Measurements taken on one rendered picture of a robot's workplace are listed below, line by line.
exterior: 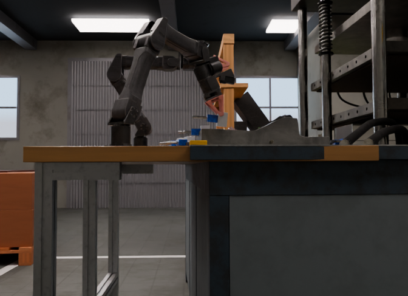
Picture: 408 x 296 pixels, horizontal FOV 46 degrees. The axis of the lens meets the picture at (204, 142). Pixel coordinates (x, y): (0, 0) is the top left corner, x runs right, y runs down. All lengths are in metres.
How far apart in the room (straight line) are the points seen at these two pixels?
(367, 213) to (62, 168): 0.79
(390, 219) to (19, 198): 3.11
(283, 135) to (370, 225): 0.67
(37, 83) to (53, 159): 8.24
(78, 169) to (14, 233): 2.77
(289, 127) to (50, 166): 0.96
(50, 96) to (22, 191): 5.53
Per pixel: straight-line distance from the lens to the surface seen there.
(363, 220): 1.32
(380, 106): 2.14
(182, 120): 8.91
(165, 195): 8.89
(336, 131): 2.75
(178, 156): 1.21
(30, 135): 9.41
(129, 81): 1.56
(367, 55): 2.42
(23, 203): 3.98
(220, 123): 1.81
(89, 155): 1.23
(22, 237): 4.00
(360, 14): 2.62
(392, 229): 1.35
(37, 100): 9.44
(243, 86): 4.16
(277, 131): 1.87
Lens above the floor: 0.75
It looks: 3 degrees up
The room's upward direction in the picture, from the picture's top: straight up
